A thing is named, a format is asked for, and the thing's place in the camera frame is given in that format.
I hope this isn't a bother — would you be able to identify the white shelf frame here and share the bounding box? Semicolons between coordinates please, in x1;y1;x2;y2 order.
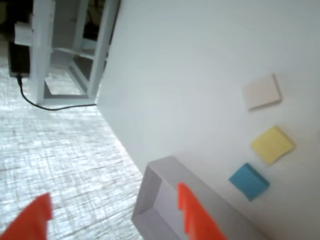
28;0;121;107

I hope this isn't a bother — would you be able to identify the black floor cable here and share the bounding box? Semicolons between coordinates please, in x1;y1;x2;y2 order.
16;74;98;111

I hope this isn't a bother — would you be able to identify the white cuboid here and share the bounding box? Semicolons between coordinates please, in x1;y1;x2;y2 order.
241;72;283;112

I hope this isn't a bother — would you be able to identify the yellow cuboid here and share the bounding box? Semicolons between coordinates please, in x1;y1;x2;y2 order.
250;125;296;166

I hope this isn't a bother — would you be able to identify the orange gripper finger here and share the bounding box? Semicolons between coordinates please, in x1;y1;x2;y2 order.
0;192;53;240
177;182;227;240

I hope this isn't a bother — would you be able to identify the white plug block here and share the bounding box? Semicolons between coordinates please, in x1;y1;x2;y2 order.
14;21;35;47

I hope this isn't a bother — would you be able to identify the black power adapter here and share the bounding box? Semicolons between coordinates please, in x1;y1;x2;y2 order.
7;41;32;78

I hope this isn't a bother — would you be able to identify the blue cuboid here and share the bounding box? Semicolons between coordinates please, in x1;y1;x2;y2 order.
227;162;271;202

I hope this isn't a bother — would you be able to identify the white cardboard bin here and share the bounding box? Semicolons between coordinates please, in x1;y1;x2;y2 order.
131;155;270;240

